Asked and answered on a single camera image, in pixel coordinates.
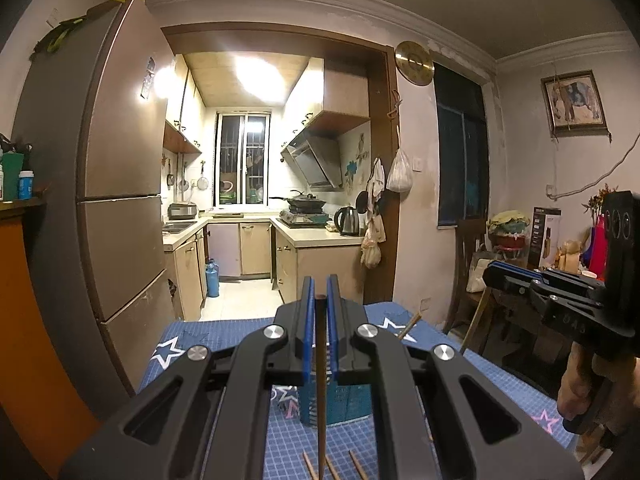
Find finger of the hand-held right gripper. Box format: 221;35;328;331
486;259;607;294
481;271;604;312

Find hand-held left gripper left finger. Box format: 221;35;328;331
57;275;317;480

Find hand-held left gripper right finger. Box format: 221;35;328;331
326;275;586;480

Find light brown wooden chopstick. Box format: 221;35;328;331
397;312;424;341
460;287;494;354

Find dark brown wooden chopstick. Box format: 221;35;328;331
315;296;329;480

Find teal perforated utensil holder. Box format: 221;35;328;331
297;342;374;428

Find row of wooden chopsticks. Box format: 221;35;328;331
301;449;370;480

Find person's right hand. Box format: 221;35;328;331
556;344;640;429

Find beige jar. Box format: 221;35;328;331
560;240;584;274

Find black product box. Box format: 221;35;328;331
527;206;562;269

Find beige kitchen counter cabinets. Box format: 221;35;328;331
162;212;367;322

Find cloth pile in red basin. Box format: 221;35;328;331
487;210;532;252

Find dark wooden chair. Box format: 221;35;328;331
445;217;502;352

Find beige hanging bag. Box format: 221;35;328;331
360;215;387;269

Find dried flower bunch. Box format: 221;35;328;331
582;182;619;217

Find blue checked star tablecloth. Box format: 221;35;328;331
137;302;583;480

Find steel electric kettle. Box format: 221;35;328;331
333;205;361;237

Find gas stove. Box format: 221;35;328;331
278;210;331;229

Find blue gas cylinder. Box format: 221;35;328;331
205;259;221;299

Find black wok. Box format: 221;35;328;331
269;189;328;211

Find white hanging cloth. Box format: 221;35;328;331
367;157;386;196

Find dark room window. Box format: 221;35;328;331
432;62;491;229

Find white hanging plastic bag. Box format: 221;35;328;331
386;147;415;194

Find steel range hood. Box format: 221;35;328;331
280;130;346;192

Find grey countertop appliance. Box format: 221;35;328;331
167;202;199;222

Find barred kitchen window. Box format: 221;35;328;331
215;110;274;206

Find hanging metal ladles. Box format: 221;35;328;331
166;157;191;191

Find beige upper kitchen cabinet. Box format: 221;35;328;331
162;55;207;155
282;57;374;137

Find brown three-door refrigerator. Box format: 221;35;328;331
11;0;184;412

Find orange wooden cabinet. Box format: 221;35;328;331
0;197;87;479

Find refrigerator door sticker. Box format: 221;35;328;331
140;57;157;101

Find green plastic cup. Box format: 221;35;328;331
0;152;25;201

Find dark green cloth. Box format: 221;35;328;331
30;2;119;62

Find white wall cable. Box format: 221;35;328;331
550;135;640;202

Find flower wall sticker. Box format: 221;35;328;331
344;132;371;191

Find framed wall picture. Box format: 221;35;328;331
541;70;612;139

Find golden round wall clock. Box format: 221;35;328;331
395;41;435;86

